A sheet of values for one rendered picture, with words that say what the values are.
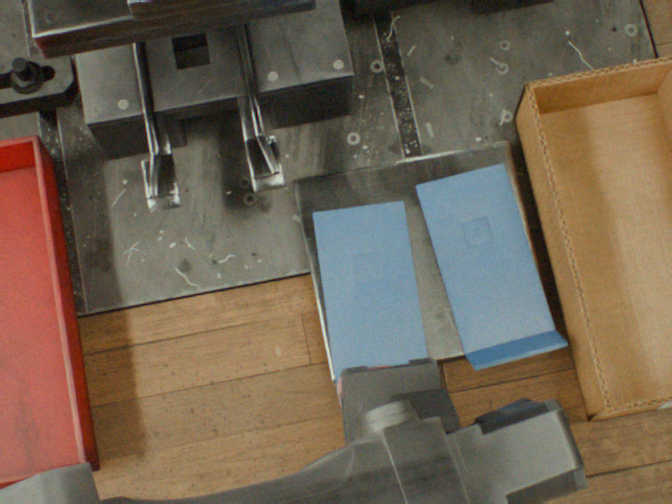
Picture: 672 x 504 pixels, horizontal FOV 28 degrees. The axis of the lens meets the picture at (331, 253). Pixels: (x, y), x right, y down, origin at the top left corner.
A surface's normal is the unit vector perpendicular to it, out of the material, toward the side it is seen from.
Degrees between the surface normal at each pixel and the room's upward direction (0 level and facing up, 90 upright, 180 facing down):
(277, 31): 0
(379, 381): 30
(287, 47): 0
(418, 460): 42
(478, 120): 0
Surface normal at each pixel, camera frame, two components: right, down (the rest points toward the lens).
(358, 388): 0.07, 0.25
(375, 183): -0.01, -0.25
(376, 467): 0.62, -0.40
